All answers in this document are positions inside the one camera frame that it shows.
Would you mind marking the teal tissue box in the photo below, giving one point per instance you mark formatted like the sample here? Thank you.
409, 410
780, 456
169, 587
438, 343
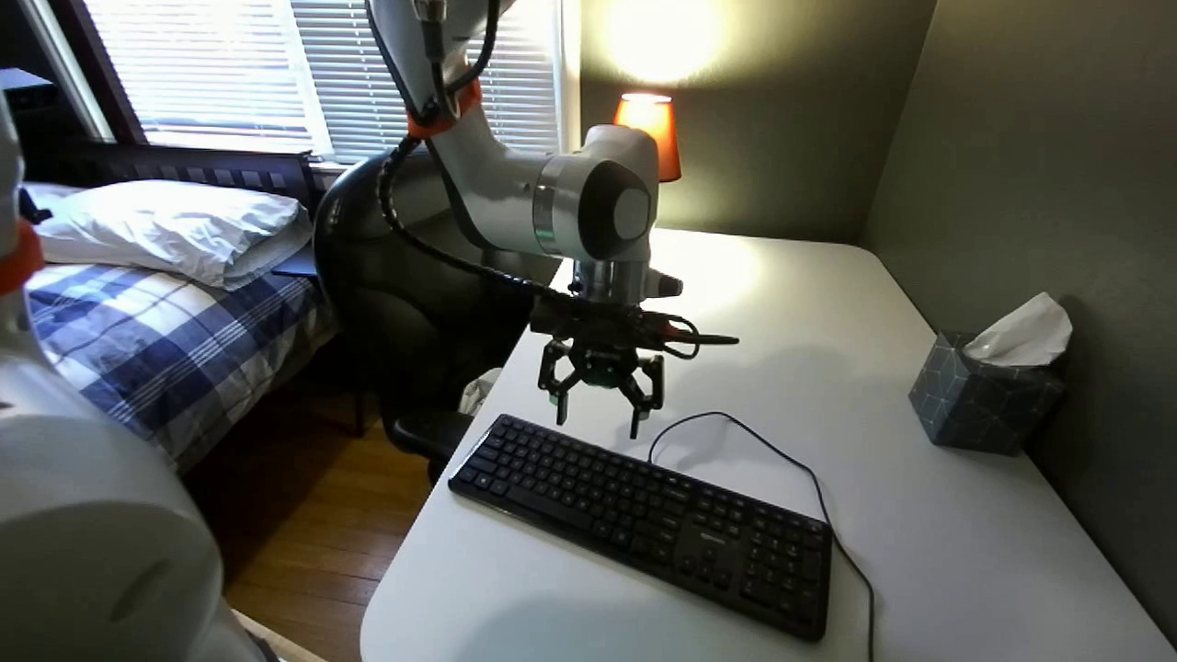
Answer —
979, 397

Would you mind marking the black office chair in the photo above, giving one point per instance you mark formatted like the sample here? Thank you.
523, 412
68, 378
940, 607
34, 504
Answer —
408, 305

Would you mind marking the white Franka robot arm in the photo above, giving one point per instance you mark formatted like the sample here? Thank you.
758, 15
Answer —
518, 188

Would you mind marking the black computer keyboard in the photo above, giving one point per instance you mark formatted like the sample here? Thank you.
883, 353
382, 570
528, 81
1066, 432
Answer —
649, 520

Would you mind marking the white pillow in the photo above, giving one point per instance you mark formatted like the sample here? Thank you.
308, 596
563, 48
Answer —
170, 226

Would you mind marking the blue plaid blanket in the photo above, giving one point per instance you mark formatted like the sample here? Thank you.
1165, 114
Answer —
170, 349

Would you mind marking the white window blind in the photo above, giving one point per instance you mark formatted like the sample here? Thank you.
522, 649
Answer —
224, 76

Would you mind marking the orange shade table lamp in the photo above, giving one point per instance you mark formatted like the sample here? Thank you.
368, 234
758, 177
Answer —
649, 129

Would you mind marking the dark bed headboard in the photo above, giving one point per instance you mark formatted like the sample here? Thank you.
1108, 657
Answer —
184, 166

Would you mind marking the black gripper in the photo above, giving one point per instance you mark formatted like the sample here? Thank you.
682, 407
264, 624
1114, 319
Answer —
609, 359

